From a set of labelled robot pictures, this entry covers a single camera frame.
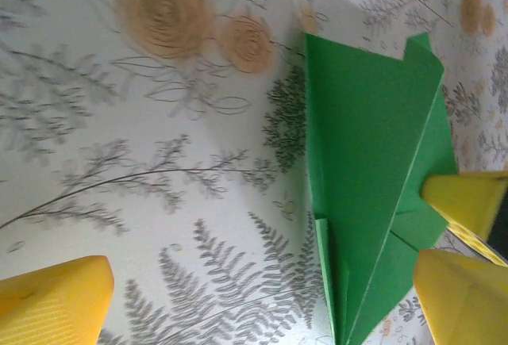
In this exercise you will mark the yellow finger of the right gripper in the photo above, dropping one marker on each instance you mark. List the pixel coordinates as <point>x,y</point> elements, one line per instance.
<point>464,202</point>
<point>478,246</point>

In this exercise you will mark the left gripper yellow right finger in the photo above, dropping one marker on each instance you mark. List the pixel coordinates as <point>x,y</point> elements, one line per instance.
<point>464,305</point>

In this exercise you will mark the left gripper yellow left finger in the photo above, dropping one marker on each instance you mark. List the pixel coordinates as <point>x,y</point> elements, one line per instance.
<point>51,305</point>

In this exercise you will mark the floral patterned table cover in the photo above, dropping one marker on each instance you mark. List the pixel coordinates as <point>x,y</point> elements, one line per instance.
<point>119,202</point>

